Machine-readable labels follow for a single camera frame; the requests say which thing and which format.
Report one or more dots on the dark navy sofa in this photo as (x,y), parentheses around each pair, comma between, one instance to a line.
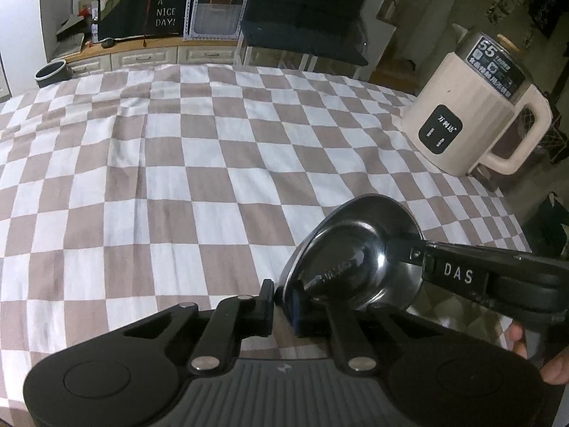
(306,13)

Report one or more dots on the round stainless steel bowl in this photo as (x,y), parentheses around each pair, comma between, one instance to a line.
(355,231)

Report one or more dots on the black printed cloth sign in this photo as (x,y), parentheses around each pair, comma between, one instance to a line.
(133,9)

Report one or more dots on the hanging dark patterned garment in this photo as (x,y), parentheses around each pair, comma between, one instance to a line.
(549,13)

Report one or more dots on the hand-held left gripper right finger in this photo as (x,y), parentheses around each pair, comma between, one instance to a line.
(298,313)

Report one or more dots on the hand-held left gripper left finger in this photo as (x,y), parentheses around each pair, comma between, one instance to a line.
(266,307)

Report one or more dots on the person's right hand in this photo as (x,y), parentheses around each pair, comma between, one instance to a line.
(556,367)

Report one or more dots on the grey round trash can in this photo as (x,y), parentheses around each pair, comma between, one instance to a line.
(51,74)

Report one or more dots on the small black oval object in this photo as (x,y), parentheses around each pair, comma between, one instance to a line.
(108,43)

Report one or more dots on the low wooden top cabinet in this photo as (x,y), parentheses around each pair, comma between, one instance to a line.
(146,53)

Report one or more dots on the grey flat box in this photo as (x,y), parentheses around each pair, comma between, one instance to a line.
(70,35)

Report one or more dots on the brown white checkered tablecloth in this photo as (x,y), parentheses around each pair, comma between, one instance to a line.
(178,164)

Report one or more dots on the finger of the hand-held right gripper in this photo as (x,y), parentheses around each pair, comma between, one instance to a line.
(411,253)

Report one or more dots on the cream electric kettle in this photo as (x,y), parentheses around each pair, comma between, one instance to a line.
(462,93)

